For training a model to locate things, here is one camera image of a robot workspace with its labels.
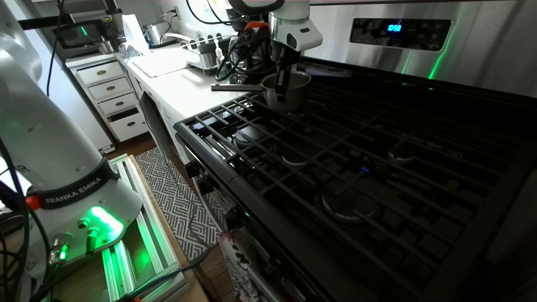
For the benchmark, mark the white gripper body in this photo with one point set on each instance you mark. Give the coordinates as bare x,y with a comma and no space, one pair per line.
296,33

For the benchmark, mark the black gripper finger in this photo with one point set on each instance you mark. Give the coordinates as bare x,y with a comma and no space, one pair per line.
289,70
281,73

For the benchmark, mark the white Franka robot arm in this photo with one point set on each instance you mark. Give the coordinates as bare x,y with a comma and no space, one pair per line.
51,145

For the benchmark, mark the black coffee maker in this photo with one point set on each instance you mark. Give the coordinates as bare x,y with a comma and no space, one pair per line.
254,70

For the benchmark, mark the small black burner cap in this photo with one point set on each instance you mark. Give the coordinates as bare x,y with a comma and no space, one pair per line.
249,135

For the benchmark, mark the grey utensil container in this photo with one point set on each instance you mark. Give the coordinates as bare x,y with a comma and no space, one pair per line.
207,54

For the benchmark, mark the white cutting board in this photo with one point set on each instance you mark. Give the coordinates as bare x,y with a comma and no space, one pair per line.
162,63

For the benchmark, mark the black stove knob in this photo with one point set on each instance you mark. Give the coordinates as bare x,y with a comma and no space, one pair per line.
234,219
206,185
194,169

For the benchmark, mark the silver kettle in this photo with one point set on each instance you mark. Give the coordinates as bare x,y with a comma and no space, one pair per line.
155,34

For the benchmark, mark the silver-rimmed burner cap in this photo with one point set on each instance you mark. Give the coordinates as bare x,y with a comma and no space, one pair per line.
407,152

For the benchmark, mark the large round burner cap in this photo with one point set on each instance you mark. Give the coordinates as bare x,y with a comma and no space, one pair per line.
346,202

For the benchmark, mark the black cast iron stove grate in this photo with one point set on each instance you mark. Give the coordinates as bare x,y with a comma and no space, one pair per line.
392,185

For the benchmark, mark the grey patterned floor rug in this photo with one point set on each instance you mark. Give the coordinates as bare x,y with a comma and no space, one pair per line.
179,202

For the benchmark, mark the white drawer cabinet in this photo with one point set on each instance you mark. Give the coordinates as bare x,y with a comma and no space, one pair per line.
110,95

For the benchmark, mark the stainless steel gas range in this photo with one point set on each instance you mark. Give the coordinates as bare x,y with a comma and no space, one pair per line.
481,39

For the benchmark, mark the black and white patterned towel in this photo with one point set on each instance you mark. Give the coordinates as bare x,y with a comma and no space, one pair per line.
244,269

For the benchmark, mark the black box with green light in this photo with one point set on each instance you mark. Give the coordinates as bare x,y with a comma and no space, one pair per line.
78,38

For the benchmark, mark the black mounting bar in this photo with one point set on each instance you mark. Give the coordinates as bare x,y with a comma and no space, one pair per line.
39,21

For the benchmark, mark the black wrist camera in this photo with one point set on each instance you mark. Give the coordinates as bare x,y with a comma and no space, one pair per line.
254,34

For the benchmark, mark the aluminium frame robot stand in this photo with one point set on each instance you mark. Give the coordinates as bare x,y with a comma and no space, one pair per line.
148,246

